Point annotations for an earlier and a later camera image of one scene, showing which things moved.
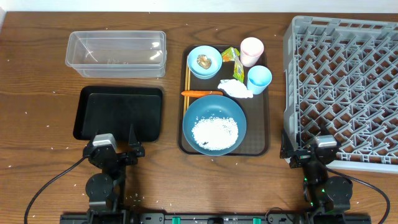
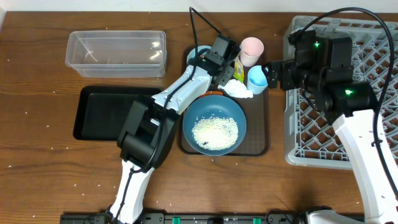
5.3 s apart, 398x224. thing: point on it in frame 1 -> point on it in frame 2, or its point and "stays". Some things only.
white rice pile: [215, 133] stays
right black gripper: [300, 157] -> [286, 68]
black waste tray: [112, 110] stays
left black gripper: [121, 156] -> [224, 74]
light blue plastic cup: [259, 78] stays
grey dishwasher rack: [342, 74] stays
